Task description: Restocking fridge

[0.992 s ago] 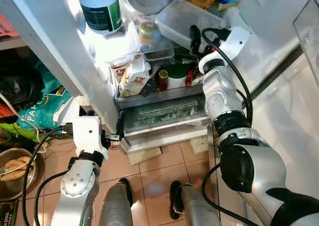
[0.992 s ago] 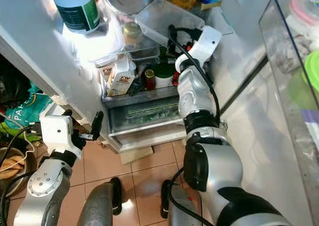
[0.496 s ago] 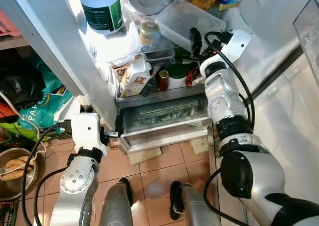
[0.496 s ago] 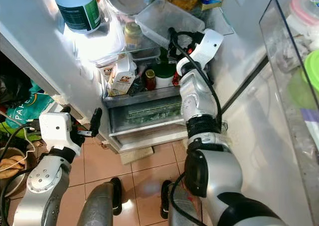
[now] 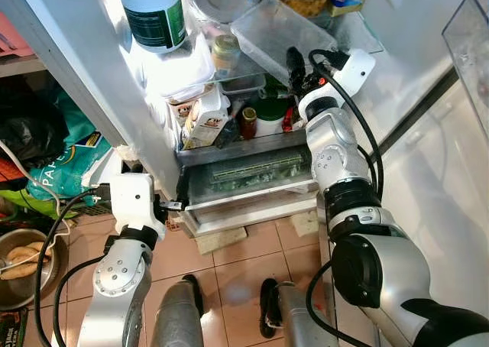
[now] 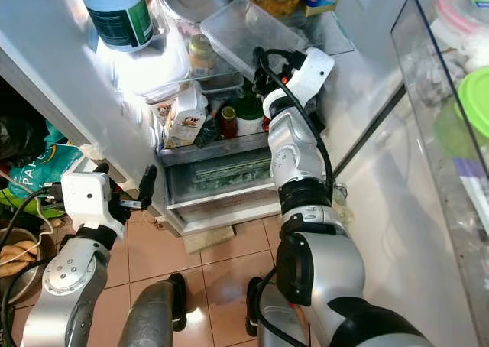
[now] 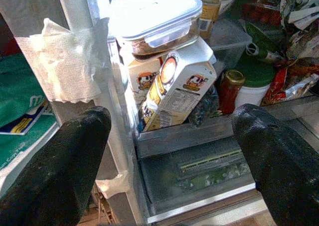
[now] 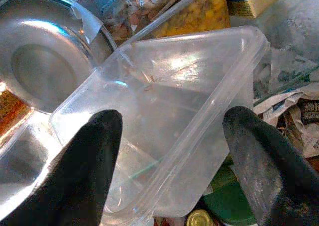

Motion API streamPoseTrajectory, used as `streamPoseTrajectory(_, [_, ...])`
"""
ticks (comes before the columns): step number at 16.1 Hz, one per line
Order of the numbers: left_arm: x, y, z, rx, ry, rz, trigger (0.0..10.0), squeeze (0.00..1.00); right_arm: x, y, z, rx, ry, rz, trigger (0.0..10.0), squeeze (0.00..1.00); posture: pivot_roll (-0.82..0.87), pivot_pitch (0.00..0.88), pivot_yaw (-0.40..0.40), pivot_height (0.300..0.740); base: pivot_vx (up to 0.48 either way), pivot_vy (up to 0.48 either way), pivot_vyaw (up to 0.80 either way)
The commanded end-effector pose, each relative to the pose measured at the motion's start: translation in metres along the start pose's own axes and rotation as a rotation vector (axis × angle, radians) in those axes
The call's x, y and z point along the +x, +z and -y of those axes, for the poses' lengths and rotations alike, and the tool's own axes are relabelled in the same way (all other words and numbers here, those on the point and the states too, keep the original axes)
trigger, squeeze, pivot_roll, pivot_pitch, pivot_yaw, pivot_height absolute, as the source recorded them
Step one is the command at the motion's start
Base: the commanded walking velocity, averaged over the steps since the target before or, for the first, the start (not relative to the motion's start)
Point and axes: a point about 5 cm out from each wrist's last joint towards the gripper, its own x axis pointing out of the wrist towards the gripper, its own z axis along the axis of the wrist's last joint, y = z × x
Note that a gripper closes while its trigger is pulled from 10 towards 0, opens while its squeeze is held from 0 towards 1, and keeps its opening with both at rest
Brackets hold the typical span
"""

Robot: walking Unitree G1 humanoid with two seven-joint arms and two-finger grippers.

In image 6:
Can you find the tan food pieces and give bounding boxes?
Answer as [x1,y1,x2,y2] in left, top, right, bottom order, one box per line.
[0,244,39,270]

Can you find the white jar green label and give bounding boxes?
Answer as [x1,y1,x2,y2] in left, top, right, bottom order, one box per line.
[78,0,155,54]

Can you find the glass fridge shelf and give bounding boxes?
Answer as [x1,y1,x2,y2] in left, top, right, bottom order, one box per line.
[145,9,356,103]

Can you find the black plastic bag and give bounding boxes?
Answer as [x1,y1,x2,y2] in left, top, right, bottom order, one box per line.
[0,95,47,161]

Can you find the teal printed paper bag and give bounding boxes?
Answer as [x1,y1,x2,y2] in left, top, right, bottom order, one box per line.
[0,144,85,200]

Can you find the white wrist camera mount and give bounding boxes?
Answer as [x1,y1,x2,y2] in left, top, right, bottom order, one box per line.
[264,47,335,111]
[61,171,127,239]

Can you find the clear fridge shelf tray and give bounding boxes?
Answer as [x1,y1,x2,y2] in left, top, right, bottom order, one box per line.
[157,130,276,167]

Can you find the white tub green lid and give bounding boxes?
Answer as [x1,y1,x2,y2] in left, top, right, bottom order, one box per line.
[233,95,268,136]

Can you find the steel bowl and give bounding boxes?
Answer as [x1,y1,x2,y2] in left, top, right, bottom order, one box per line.
[0,226,50,296]

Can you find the white plastic food box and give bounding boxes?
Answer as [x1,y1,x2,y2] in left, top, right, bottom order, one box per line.
[115,37,188,103]

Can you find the silver robot leg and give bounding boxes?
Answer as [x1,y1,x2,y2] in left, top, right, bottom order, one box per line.
[118,273,188,347]
[246,277,310,347]

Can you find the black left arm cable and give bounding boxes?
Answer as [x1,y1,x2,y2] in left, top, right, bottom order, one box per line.
[0,183,63,287]
[4,257,50,347]

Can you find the clear crisper drawer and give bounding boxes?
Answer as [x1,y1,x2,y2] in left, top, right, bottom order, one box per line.
[164,147,283,218]

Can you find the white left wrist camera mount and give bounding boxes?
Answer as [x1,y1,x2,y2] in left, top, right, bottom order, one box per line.
[61,171,127,239]

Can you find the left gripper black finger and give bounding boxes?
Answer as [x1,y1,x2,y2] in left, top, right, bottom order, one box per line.
[138,165,159,210]

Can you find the round box green lid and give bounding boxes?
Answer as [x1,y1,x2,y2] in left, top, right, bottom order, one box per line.
[455,66,489,138]

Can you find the clear plastic food container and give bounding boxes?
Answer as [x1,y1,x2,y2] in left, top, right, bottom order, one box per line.
[200,0,310,79]

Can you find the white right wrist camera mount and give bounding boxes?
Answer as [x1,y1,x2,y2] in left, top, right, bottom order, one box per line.
[264,47,335,111]

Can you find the dark leafy vegetable bag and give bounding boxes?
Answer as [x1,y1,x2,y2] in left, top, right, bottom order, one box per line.
[196,116,222,148]

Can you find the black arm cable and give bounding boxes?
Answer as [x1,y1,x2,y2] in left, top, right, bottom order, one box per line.
[251,267,306,347]
[264,49,335,203]
[4,257,50,347]
[0,183,63,287]

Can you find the pale support block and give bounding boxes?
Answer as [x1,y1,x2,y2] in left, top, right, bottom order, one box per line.
[183,225,234,254]

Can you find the white milk carton cow print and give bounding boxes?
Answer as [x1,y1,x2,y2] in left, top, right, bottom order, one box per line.
[163,82,209,149]

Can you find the small glass jar yellow lid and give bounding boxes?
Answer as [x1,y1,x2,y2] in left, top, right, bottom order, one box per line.
[188,34,216,76]

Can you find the silver robot right leg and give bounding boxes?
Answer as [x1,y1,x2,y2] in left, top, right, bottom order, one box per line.
[246,277,310,347]

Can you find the round box pink lid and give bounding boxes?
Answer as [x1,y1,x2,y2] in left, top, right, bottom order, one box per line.
[432,0,489,50]

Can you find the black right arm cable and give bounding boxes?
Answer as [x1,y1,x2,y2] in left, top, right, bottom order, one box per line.
[264,49,335,203]
[251,267,306,347]

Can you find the white fridge door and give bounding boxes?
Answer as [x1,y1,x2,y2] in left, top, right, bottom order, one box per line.
[309,0,489,347]

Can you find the silver robot left leg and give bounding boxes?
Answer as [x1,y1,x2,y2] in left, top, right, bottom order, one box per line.
[118,273,188,347]

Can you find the clear fridge door bin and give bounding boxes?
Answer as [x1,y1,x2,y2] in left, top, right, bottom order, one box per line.
[390,0,489,340]

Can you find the white fridge cabinet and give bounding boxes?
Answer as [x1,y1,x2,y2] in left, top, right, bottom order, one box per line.
[0,0,440,237]

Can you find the small red jar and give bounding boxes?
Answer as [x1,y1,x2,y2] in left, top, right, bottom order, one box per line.
[220,105,238,139]

